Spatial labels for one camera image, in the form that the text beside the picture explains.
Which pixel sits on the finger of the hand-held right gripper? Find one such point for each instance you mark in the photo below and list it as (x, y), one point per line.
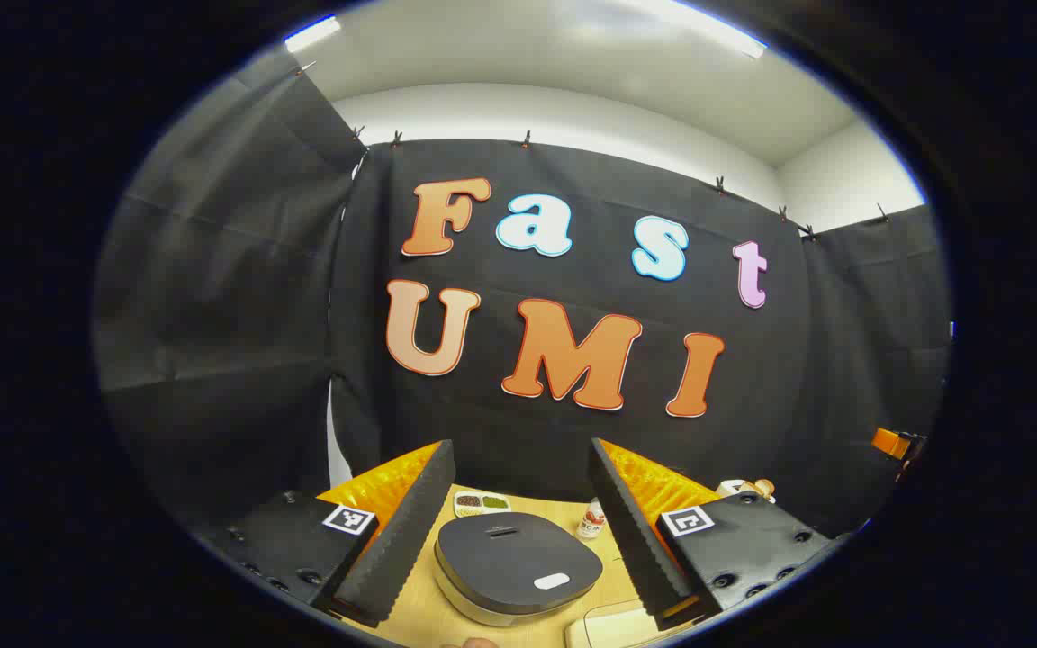
(892, 443)

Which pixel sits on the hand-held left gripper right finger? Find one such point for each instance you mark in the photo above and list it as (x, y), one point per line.
(640, 540)

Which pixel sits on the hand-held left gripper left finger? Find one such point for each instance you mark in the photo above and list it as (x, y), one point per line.
(401, 531)

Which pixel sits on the dark grey rice cooker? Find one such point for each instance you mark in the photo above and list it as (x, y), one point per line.
(509, 558)

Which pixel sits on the clear bottle with red label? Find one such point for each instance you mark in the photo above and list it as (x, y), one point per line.
(590, 522)

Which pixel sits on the white divided dish of beans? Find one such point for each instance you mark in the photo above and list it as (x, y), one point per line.
(481, 502)

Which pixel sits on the white toaster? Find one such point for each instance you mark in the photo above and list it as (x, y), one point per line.
(734, 487)

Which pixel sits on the toasted bread slice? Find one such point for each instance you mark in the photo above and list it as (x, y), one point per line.
(761, 487)

